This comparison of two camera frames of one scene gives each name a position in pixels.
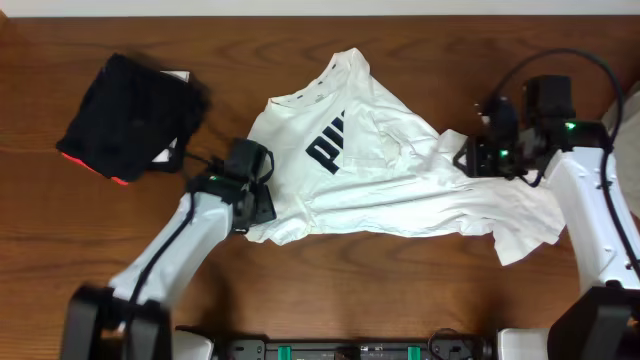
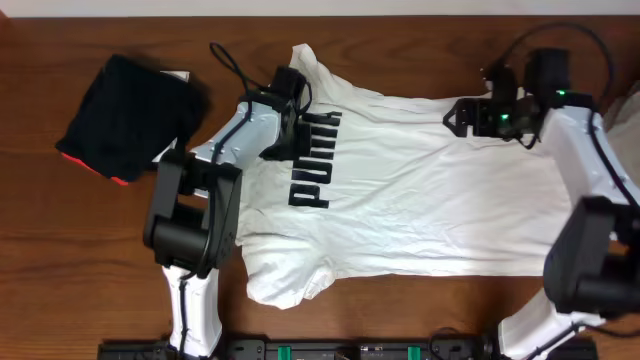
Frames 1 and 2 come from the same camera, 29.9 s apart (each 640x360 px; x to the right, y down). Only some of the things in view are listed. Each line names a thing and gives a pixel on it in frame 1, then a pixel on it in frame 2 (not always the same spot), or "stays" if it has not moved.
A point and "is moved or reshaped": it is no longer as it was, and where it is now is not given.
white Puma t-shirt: [345, 156] is moved or reshaped
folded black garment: [129, 116] stays
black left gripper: [261, 211] to [288, 134]
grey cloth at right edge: [626, 147] stays
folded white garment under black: [165, 155] stays
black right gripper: [477, 165] to [481, 108]
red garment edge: [119, 181] stays
